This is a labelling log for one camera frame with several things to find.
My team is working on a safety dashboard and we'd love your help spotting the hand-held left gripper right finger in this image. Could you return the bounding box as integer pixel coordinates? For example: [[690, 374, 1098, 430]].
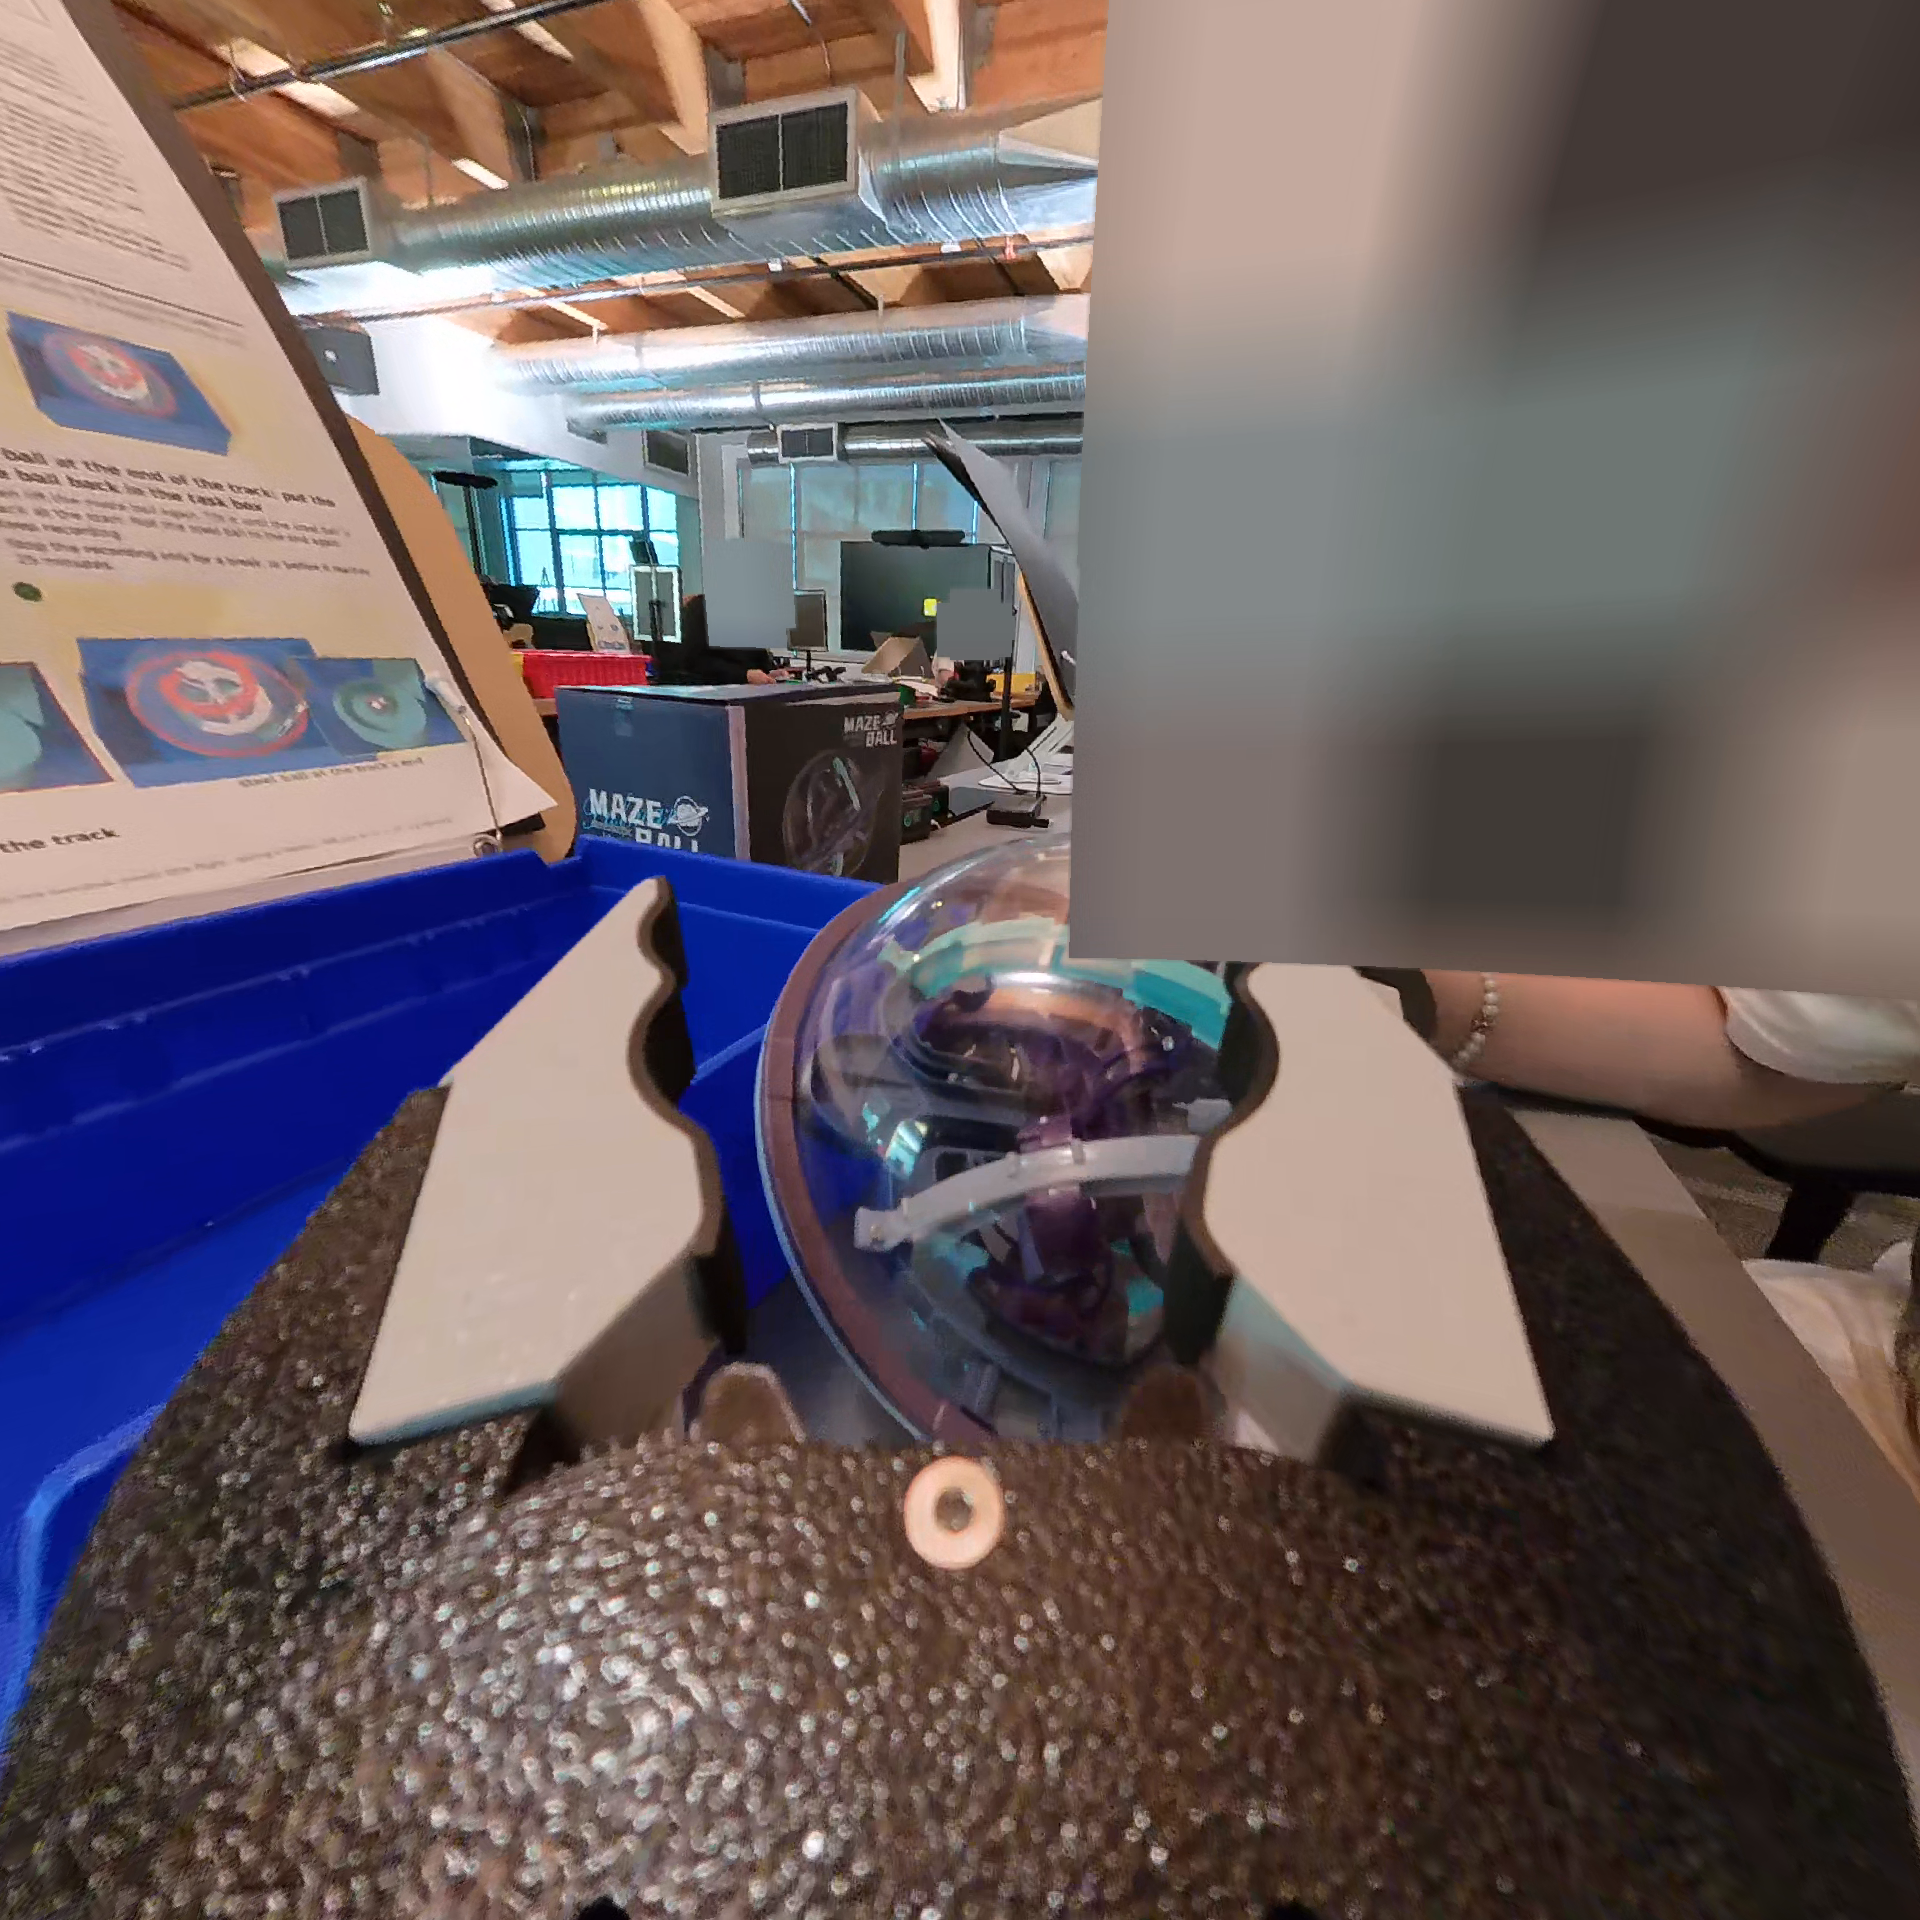
[[1167, 964, 1557, 1471]]

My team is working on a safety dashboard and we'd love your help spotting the person's right forearm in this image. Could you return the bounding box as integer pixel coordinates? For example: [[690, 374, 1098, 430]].
[[1424, 971, 1853, 1129]]

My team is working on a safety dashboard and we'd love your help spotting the blue plastic bin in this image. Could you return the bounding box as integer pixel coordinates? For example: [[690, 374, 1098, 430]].
[[0, 835, 887, 1729]]

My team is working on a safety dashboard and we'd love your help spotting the clear plastic maze ball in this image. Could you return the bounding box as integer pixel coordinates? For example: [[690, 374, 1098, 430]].
[[754, 835, 1280, 1449]]

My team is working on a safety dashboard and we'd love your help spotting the silver air duct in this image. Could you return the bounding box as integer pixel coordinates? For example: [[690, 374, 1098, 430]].
[[276, 90, 1099, 441]]

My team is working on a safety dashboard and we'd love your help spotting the person's white shirt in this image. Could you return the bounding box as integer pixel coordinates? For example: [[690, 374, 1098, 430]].
[[1721, 988, 1920, 1088]]

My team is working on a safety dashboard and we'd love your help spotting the dark maze ball packaging box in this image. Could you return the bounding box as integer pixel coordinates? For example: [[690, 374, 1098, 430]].
[[556, 681, 906, 884]]

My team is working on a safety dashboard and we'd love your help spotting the black computer monitor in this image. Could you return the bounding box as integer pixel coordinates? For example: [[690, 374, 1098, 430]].
[[837, 539, 1004, 656]]

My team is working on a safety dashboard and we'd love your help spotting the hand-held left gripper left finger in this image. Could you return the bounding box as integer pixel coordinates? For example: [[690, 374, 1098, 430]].
[[347, 878, 749, 1455]]

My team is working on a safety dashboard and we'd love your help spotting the printed instruction sheet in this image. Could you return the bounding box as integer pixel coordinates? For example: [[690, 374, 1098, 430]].
[[0, 0, 559, 940]]

